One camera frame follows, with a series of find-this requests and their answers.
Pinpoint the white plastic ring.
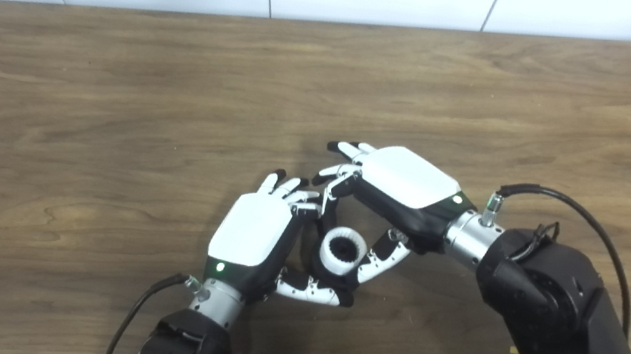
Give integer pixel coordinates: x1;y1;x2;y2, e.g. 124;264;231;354
316;224;371;278

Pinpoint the round black plastic part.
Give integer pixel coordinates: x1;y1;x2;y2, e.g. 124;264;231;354
307;218;375;296

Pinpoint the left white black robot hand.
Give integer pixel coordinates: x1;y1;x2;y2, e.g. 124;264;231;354
200;159;373;320

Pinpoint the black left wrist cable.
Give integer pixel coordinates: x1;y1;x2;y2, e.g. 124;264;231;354
103;263;194;354

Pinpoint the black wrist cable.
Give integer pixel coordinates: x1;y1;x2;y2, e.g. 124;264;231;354
103;263;194;354
458;176;631;354

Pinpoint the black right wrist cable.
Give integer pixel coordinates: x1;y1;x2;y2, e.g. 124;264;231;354
458;176;631;354

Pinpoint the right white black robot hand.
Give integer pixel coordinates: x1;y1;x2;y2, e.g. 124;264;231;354
297;133;472;299

